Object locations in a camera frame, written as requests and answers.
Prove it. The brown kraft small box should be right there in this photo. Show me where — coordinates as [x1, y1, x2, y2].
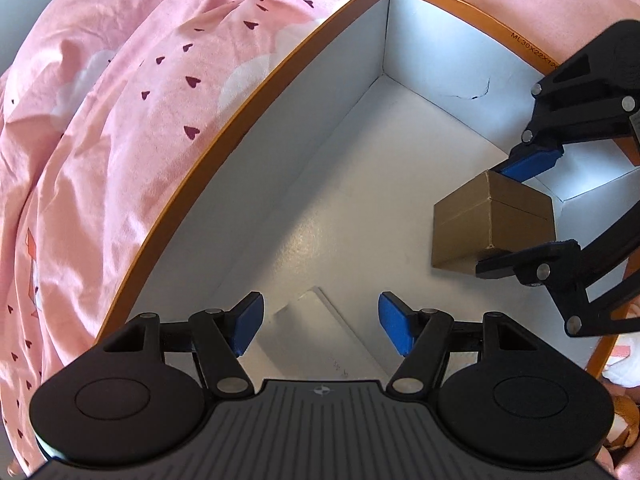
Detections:
[431, 170, 555, 275]

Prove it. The white long box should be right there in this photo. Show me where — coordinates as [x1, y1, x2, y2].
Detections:
[240, 287, 388, 386]

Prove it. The brown plush sailor dog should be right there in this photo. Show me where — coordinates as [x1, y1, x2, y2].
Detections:
[605, 385, 639, 452]

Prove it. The orange cardboard storage box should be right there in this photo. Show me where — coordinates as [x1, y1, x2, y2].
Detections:
[102, 0, 615, 378]

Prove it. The pink patterned duvet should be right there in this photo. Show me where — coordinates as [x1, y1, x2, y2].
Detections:
[1, 0, 639, 474]

